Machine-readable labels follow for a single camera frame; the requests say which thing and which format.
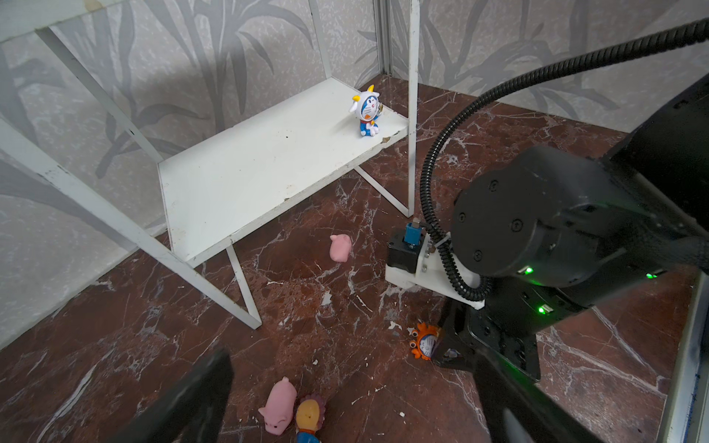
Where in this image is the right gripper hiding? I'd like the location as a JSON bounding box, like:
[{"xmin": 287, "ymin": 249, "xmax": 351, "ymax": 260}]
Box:
[{"xmin": 432, "ymin": 279, "xmax": 600, "ymax": 442}]

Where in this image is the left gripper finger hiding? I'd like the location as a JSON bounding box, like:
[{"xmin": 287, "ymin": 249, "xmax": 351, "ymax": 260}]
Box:
[{"xmin": 109, "ymin": 349, "xmax": 234, "ymax": 442}]

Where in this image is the white hooded blue cat figurine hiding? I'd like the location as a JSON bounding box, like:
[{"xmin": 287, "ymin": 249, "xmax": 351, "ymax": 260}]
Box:
[{"xmin": 349, "ymin": 85, "xmax": 383, "ymax": 137}]

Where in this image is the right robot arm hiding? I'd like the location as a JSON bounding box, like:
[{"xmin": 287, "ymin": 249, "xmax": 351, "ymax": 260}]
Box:
[{"xmin": 419, "ymin": 19, "xmax": 708, "ymax": 442}]

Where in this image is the white two-tier metal shelf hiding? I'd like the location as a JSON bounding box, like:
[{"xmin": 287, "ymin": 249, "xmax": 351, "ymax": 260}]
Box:
[{"xmin": 1, "ymin": 1, "xmax": 420, "ymax": 329}]

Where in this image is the pink pig toy near shelf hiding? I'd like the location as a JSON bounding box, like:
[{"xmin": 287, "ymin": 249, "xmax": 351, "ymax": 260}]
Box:
[{"xmin": 329, "ymin": 234, "xmax": 353, "ymax": 263}]

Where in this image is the pink pig toy upper cluster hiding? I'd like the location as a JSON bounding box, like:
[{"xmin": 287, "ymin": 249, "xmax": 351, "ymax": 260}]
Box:
[{"xmin": 258, "ymin": 377, "xmax": 297, "ymax": 436}]

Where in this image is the yellow hooded blue cat figurine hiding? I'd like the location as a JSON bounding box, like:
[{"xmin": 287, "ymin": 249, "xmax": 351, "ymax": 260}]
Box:
[{"xmin": 295, "ymin": 394, "xmax": 326, "ymax": 443}]

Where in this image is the orange crab blue cat figurine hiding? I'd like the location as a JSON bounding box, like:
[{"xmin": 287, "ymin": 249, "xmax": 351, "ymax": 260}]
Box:
[{"xmin": 409, "ymin": 323, "xmax": 439, "ymax": 361}]

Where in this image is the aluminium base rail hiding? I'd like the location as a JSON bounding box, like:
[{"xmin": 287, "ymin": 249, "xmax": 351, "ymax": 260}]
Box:
[{"xmin": 657, "ymin": 273, "xmax": 708, "ymax": 442}]

